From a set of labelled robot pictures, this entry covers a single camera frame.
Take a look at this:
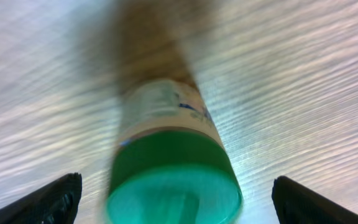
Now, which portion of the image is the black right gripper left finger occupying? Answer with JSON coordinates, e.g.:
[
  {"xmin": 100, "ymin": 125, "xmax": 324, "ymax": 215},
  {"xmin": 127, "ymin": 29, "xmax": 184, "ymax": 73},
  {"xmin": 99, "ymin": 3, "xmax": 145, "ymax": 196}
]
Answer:
[{"xmin": 0, "ymin": 172, "xmax": 82, "ymax": 224}]

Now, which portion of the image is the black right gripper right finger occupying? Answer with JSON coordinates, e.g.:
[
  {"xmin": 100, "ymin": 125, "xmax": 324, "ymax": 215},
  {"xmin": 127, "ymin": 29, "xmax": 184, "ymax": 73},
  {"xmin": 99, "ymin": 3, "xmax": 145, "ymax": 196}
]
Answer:
[{"xmin": 272, "ymin": 176, "xmax": 358, "ymax": 224}]

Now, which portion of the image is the green capped bottle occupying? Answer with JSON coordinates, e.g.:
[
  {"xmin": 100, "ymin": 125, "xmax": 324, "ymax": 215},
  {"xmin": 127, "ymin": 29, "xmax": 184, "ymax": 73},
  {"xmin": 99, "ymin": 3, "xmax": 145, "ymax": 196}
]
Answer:
[{"xmin": 103, "ymin": 79, "xmax": 243, "ymax": 224}]

